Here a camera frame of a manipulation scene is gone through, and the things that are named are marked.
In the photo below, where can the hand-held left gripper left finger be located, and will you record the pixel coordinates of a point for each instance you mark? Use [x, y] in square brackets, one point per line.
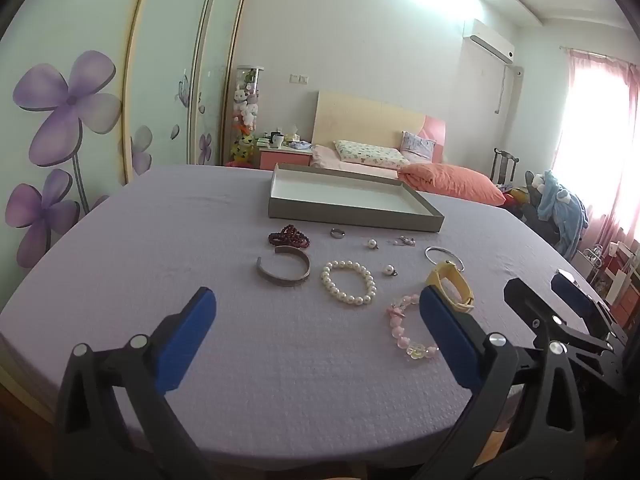
[185, 340]

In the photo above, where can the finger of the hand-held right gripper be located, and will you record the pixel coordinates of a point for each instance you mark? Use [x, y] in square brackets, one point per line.
[522, 297]
[575, 297]

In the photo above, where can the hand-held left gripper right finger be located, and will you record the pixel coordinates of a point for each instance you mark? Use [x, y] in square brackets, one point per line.
[445, 330]

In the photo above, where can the thin silver bangle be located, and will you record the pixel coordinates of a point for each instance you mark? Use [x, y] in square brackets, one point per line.
[432, 249]

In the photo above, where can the pearl earring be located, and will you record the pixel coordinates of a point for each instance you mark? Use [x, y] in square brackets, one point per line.
[388, 270]
[371, 244]

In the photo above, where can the silver cuff bangle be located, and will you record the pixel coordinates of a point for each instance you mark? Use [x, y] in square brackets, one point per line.
[280, 280]

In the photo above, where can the grey cardboard tray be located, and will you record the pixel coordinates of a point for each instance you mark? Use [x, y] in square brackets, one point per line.
[340, 192]

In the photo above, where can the cluttered storage rack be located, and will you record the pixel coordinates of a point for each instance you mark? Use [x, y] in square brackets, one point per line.
[617, 270]

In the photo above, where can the blue plush garment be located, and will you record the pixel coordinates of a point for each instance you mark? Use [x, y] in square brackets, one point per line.
[565, 210]

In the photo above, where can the purple tablecloth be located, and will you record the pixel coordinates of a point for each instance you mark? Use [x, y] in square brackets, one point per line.
[200, 240]

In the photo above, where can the dark wooden chair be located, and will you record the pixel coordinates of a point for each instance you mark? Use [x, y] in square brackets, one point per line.
[504, 165]

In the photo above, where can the orange duvet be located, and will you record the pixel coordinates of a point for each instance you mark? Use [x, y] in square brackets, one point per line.
[450, 180]

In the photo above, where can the pink curtain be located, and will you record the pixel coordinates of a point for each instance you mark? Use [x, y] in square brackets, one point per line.
[600, 135]

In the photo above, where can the purple pillow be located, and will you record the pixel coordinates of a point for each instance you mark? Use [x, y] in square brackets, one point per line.
[417, 146]

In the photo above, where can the white floral pillow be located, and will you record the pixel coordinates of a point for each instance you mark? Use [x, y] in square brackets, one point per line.
[370, 154]

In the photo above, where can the yellow plush toy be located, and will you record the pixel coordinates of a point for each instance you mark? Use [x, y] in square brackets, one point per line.
[242, 150]

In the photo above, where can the pink and white nightstand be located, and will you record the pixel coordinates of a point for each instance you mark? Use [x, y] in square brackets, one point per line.
[280, 157]

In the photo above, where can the bed with pink sheet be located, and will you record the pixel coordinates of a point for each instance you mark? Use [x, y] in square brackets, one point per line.
[360, 120]

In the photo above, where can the tissue box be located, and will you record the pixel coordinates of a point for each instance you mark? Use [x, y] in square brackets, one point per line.
[292, 136]

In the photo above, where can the clear tube of plush toys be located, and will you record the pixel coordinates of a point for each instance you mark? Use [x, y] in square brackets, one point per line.
[247, 105]

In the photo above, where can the white air conditioner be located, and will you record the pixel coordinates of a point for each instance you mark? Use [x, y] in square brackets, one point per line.
[487, 40]

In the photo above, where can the wardrobe with purple flowers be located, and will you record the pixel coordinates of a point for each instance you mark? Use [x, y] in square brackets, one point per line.
[100, 35]

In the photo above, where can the wall light switch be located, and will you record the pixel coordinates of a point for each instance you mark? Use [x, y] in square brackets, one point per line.
[299, 78]

